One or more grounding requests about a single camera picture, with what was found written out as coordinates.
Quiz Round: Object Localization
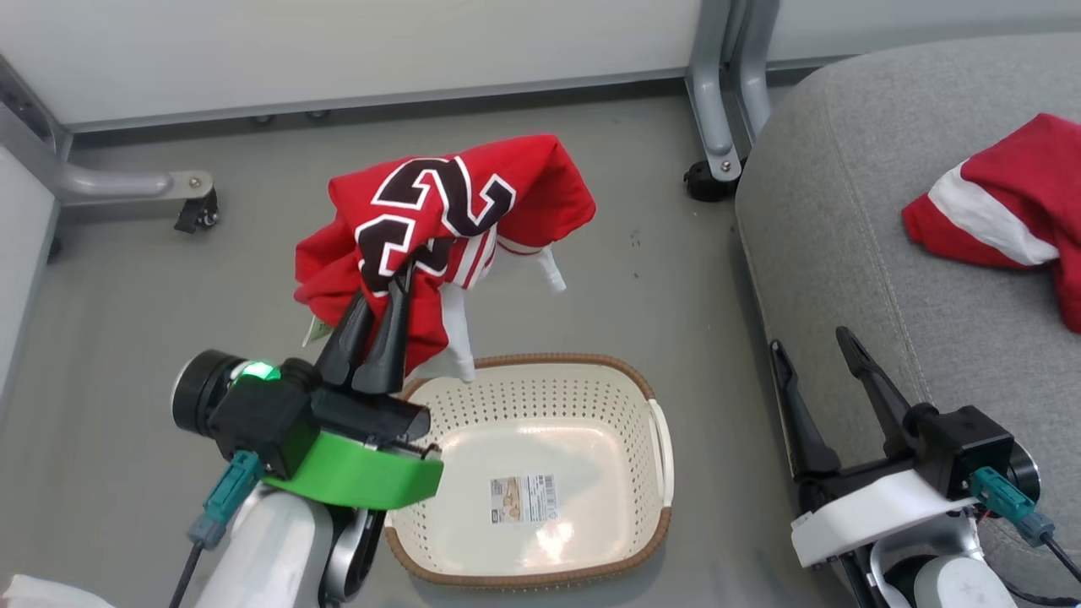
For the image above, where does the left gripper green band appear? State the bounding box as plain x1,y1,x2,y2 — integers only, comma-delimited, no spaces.
263,262,445,512

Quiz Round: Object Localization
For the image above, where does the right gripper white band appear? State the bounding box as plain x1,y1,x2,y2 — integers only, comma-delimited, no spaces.
769,327,974,569

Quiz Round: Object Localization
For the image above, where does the red jersey with black number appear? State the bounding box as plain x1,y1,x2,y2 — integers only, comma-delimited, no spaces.
293,133,598,386

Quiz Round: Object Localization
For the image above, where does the red garment with white stripe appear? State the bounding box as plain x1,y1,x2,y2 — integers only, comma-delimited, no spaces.
901,112,1081,334

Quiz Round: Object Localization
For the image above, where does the grey fabric sofa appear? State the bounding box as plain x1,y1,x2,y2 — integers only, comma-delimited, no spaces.
734,32,1081,608

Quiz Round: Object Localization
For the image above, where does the cream perforated laundry basket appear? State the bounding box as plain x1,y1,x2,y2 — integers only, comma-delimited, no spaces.
384,353,676,590

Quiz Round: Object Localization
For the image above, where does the paper label sticker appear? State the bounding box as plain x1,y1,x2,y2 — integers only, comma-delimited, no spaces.
489,474,561,525

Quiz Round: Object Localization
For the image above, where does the black caster wheel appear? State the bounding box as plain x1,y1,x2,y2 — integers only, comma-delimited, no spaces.
683,159,746,203
174,187,221,236

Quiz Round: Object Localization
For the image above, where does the grey partition foot with plate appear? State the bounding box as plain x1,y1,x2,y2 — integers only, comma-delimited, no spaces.
0,55,215,205

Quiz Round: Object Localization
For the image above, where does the right arm teal connector cable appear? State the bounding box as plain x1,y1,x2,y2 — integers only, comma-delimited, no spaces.
969,467,1081,608

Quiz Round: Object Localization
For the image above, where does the arm teal connector cable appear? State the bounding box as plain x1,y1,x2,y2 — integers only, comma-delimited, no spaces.
969,467,1081,608
167,450,264,608

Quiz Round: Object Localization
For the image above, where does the left arm teal connector cable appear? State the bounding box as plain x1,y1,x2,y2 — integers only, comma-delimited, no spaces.
167,450,264,608

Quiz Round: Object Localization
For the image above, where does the grey partition bottom rail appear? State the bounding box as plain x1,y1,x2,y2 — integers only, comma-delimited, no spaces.
63,66,703,133

